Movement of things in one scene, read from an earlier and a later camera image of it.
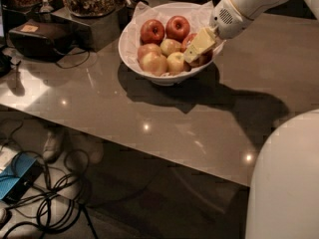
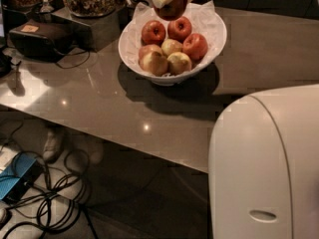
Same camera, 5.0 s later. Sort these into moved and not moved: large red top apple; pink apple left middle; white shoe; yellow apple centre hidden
Moved: large red top apple
Not moved: white shoe; yellow apple centre hidden; pink apple left middle
